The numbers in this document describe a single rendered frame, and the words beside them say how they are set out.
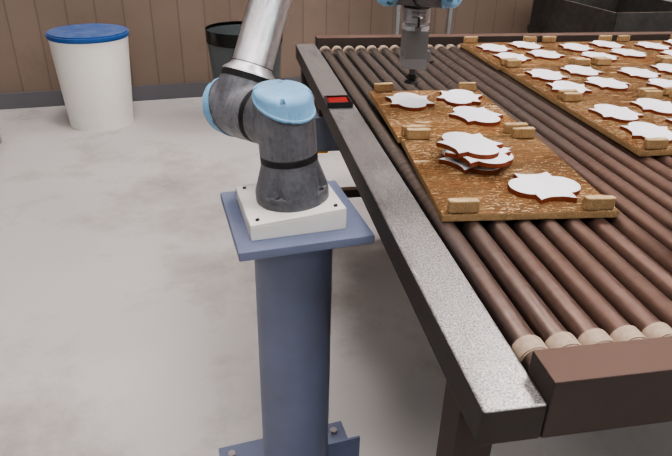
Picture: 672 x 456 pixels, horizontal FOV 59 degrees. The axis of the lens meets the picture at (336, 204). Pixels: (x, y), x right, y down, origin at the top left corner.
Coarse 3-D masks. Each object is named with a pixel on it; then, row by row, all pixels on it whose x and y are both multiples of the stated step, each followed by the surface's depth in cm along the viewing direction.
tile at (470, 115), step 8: (456, 112) 162; (464, 112) 162; (472, 112) 163; (480, 112) 163; (488, 112) 163; (464, 120) 158; (472, 120) 156; (480, 120) 157; (488, 120) 157; (496, 120) 157
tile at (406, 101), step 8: (392, 96) 174; (400, 96) 175; (408, 96) 175; (416, 96) 175; (424, 96) 175; (392, 104) 168; (400, 104) 168; (408, 104) 168; (416, 104) 168; (424, 104) 168; (432, 104) 170
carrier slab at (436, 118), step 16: (384, 96) 178; (432, 96) 179; (384, 112) 165; (400, 112) 165; (416, 112) 165; (432, 112) 165; (448, 112) 166; (496, 112) 167; (400, 128) 153; (432, 128) 154; (448, 128) 154; (464, 128) 154; (480, 128) 154; (496, 128) 155
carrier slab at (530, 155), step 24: (408, 144) 143; (432, 144) 143; (504, 144) 144; (528, 144) 145; (432, 168) 130; (504, 168) 131; (528, 168) 131; (552, 168) 132; (432, 192) 119; (456, 192) 119; (480, 192) 120; (504, 192) 120; (456, 216) 111; (480, 216) 111; (504, 216) 112; (528, 216) 112; (552, 216) 113; (576, 216) 113; (600, 216) 114
